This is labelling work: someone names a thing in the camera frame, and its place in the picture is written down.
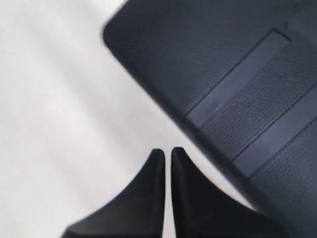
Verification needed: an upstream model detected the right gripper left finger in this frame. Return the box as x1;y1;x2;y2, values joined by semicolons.
62;149;165;238

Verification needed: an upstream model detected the black plastic carrying case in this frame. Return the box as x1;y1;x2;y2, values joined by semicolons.
103;0;317;238

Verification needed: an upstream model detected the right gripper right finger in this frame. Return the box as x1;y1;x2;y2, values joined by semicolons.
171;147;277;238

